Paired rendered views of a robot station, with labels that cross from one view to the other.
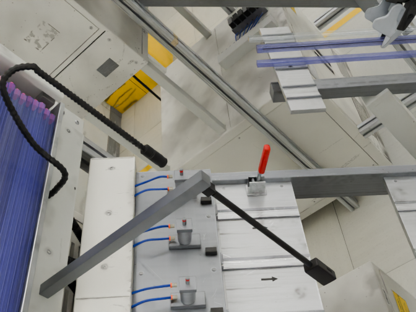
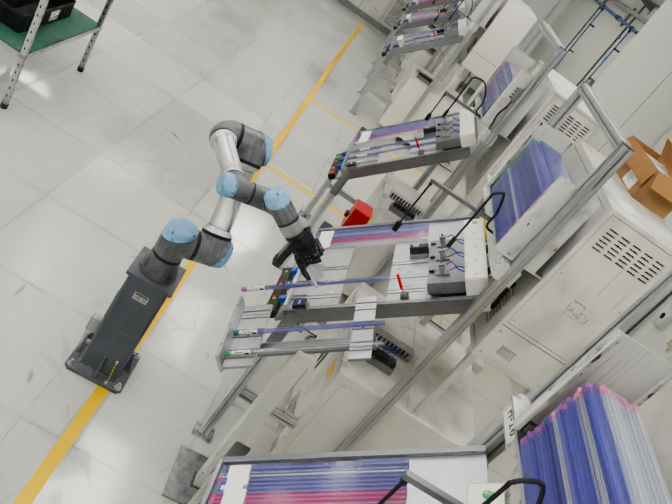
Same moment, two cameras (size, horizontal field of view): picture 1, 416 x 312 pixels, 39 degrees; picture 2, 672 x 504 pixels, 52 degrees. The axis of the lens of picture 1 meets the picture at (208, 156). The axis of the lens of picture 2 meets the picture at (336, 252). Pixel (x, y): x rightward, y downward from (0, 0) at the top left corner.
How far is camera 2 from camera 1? 296 cm
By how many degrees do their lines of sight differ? 110
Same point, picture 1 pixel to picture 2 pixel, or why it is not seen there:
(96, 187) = (482, 266)
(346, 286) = (356, 376)
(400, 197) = (335, 299)
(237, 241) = (420, 281)
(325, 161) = not seen: outside the picture
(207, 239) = (433, 261)
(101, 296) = (474, 239)
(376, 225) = not seen: outside the picture
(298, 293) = (399, 268)
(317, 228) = not seen: outside the picture
